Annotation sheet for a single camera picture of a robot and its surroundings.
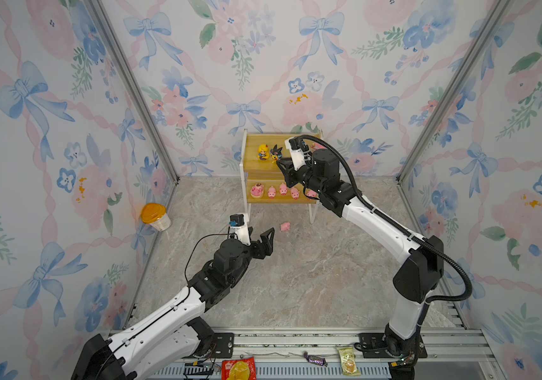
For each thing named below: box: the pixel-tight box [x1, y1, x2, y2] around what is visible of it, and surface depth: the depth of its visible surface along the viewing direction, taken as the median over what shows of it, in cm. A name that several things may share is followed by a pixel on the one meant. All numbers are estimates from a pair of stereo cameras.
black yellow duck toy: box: [269, 144, 283, 164], surface depth 77 cm
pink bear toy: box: [250, 182, 264, 198], surface depth 92 cm
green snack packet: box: [337, 346, 362, 377], surface depth 71 cm
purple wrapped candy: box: [302, 351, 329, 368], surface depth 73 cm
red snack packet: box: [221, 356, 258, 380], surface depth 70 cm
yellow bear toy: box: [257, 144, 270, 161], surface depth 80 cm
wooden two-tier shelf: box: [239, 129, 325, 225], surface depth 85 cm
